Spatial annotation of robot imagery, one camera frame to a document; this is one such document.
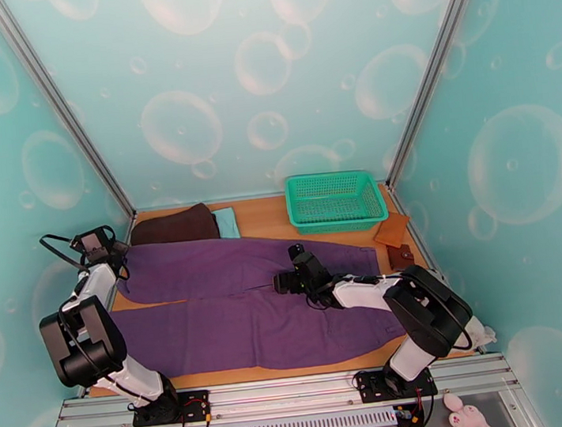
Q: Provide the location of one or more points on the folded light teal trousers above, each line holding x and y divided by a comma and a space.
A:
226, 220

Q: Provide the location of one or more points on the tan leather pouch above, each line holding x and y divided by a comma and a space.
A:
391, 229

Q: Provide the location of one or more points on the purple trousers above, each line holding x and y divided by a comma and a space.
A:
222, 325

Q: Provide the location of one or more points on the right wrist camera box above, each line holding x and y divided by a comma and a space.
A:
295, 252

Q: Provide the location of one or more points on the folded dark brown trousers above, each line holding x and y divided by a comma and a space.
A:
173, 225

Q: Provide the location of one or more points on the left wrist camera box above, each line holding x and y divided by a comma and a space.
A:
90, 244

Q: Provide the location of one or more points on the white pink plush bunny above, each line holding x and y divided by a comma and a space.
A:
467, 420

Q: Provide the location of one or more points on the teal plastic mesh basket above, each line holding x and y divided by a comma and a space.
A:
334, 197

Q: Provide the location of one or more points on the aluminium frame post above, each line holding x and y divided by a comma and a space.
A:
60, 112
438, 63

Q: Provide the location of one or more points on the grey plush dog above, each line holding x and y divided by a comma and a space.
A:
481, 335

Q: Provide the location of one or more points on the brown leather snap wallet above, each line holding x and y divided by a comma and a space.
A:
402, 258

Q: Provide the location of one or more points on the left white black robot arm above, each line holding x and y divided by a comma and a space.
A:
82, 343

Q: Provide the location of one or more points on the aluminium mounting rail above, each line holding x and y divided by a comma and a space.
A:
278, 394

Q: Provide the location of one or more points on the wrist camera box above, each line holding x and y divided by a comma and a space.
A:
295, 252
90, 244

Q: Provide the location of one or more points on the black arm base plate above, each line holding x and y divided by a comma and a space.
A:
372, 387
195, 407

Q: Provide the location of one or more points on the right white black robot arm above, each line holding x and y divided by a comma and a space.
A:
430, 315

